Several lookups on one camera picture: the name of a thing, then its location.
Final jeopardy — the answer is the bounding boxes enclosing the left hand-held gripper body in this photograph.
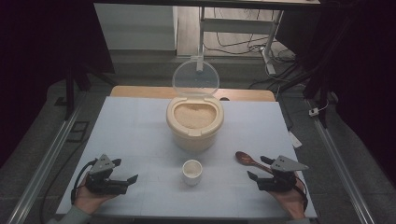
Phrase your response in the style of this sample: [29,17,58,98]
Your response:
[84,154,129,196]

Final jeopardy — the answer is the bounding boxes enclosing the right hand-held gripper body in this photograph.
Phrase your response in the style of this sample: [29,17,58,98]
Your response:
[256,154,310,193]

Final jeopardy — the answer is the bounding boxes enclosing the brown wooden spoon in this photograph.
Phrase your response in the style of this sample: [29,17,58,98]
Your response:
[234,150,274,175]

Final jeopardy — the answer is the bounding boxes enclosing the white cup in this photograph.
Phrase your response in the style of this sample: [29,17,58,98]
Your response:
[181,159,204,187]

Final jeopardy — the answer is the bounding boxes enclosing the beige rice container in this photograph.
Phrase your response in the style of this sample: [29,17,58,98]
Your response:
[165,95,225,153]

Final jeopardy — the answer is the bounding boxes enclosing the heap of rice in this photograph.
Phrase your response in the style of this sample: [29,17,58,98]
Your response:
[173,103,217,130]

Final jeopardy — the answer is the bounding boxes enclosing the person's left hand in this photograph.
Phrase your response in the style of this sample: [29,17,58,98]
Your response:
[74,176,118,216]

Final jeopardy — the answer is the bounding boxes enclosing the person's right hand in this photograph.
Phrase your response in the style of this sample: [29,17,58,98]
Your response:
[269,178,307,220]

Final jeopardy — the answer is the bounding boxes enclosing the white table cover board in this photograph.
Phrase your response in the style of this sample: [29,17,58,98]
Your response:
[55,96,318,218]

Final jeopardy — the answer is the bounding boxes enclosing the white paper tag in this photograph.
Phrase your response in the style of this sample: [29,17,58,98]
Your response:
[288,131,304,149]

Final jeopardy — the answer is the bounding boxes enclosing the wooden table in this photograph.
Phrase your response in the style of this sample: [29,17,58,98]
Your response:
[110,85,276,103]

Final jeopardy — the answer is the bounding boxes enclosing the black stand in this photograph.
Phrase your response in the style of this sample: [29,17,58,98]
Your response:
[54,60,119,121]
[274,59,332,129]

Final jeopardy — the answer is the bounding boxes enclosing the clear round container lid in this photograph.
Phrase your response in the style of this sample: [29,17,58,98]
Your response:
[172,59,220,97]

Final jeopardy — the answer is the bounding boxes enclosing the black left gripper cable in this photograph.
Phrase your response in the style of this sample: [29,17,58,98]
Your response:
[70,158,98,205]

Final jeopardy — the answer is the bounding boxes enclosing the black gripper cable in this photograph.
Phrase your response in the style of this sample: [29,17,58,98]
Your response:
[293,175,309,213]
[70,158,98,205]

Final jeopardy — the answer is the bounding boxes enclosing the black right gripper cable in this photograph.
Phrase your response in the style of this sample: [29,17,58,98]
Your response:
[293,175,309,213]

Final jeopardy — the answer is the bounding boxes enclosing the metal floor rail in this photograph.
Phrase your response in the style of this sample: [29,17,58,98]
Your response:
[306,98,377,224]
[6,101,82,224]

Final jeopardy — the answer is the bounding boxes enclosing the black floor cables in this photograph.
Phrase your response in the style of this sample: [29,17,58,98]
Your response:
[204,7,297,64]

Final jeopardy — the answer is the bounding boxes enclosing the white desk frame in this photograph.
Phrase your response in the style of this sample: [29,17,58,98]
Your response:
[196,6,285,76]

